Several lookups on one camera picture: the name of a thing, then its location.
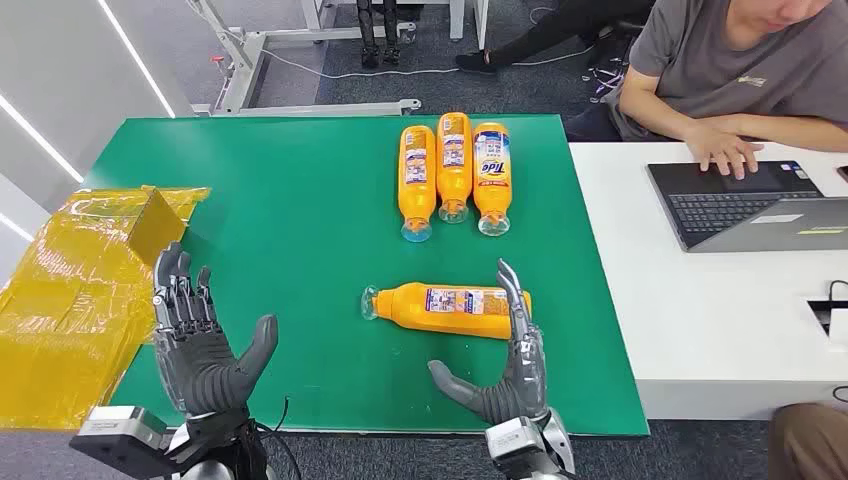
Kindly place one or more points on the person's hand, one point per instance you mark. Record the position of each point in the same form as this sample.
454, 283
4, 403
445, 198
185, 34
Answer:
722, 146

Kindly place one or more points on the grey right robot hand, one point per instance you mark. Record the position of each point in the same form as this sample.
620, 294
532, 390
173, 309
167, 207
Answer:
523, 384

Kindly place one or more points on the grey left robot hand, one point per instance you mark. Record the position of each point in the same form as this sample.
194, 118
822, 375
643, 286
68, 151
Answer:
199, 371

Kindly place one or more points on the orange detergent bottle clear cap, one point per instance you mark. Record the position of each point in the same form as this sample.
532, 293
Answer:
416, 195
430, 311
454, 182

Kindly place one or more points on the orange Tide detergent bottle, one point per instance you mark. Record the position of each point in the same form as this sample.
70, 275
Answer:
491, 192

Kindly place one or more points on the dark grey laptop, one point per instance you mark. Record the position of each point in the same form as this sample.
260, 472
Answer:
735, 208

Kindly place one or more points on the person at laptop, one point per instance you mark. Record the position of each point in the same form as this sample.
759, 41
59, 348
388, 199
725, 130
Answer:
729, 60

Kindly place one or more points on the office chair base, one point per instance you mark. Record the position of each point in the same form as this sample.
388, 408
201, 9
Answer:
606, 79

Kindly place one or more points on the yellow plastic-wrapped cardboard box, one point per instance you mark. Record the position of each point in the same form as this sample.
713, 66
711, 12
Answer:
73, 311

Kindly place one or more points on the white desk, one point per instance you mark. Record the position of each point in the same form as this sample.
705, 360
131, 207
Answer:
715, 318

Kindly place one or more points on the green table mat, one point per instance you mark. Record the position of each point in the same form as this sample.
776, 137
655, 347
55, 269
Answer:
298, 218

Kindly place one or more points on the person's leg with black shoe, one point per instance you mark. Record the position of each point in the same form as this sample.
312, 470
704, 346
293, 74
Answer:
530, 40

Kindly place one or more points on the white desk leg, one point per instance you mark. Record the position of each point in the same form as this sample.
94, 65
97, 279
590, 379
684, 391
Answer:
480, 20

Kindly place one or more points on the person in brown trousers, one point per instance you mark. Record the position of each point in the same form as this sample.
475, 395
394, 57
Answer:
811, 444

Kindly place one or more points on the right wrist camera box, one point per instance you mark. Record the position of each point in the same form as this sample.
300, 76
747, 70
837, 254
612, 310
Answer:
513, 440

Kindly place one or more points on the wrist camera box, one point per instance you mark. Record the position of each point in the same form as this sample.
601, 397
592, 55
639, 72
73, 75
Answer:
119, 438
513, 440

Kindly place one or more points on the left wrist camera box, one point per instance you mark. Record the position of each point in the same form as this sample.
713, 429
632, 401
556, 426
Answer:
119, 438

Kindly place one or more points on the white metal stand frame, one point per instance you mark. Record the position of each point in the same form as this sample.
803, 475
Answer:
242, 73

